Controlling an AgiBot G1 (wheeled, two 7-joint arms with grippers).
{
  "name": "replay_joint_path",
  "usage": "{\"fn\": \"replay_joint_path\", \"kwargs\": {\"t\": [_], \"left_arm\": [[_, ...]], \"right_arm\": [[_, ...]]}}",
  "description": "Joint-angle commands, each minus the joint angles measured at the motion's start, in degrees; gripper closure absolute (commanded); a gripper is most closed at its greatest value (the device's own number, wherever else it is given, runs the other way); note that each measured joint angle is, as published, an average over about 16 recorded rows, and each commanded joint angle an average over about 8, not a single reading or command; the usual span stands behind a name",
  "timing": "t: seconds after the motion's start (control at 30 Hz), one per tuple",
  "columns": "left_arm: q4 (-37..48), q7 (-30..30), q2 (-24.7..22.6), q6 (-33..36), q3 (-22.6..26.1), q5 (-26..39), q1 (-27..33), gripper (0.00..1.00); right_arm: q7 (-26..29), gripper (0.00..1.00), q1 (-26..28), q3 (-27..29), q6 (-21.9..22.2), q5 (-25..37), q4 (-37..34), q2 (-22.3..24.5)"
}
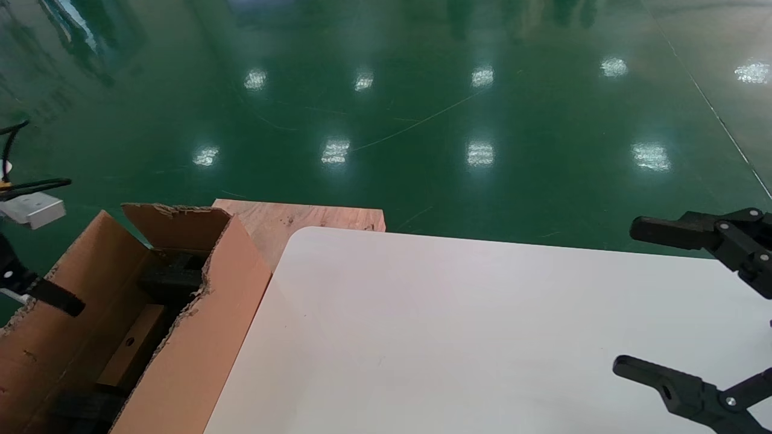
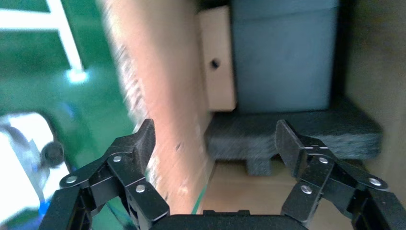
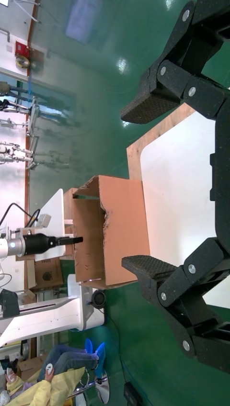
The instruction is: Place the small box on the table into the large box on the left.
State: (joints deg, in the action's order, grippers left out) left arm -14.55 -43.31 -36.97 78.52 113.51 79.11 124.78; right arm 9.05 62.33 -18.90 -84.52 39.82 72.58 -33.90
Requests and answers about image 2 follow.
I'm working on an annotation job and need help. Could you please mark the dark grey foam block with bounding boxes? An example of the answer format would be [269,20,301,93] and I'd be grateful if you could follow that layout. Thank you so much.
[205,96,383,177]

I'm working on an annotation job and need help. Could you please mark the small brown cardboard box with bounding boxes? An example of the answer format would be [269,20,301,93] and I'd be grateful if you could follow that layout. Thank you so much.
[198,5,237,112]

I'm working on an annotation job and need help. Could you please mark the large brown cardboard box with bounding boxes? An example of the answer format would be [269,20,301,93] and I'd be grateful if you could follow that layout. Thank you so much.
[95,0,406,230]

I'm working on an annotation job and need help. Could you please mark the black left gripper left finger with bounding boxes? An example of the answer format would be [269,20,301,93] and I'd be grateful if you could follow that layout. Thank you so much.
[38,118,170,230]

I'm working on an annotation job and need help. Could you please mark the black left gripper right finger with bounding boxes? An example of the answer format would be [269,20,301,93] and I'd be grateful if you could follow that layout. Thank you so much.
[275,119,406,230]

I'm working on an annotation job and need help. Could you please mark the grey-blue foam block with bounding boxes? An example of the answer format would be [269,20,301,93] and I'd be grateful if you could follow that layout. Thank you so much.
[230,0,339,114]

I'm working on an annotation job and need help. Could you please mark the white robot base with wheel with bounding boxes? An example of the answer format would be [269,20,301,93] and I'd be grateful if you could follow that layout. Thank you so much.
[0,112,72,225]

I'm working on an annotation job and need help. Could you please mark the metal work table frame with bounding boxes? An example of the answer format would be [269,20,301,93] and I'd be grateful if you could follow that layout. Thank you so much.
[0,0,89,84]

